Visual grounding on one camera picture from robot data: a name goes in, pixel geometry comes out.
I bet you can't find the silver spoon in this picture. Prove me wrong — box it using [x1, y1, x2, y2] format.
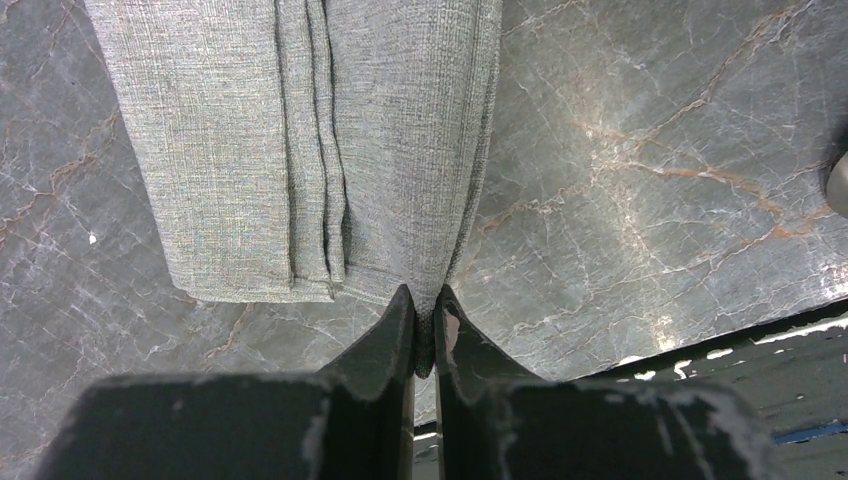
[825, 153, 848, 218]

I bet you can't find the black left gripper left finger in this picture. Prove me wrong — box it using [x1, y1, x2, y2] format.
[35, 286, 415, 479]

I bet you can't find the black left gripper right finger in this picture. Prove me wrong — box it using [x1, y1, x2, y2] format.
[433, 287, 782, 479]

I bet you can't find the grey cloth napkin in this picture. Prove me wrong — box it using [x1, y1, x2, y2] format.
[86, 1, 502, 378]

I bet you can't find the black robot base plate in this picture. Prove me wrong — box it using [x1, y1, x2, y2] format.
[412, 303, 847, 479]

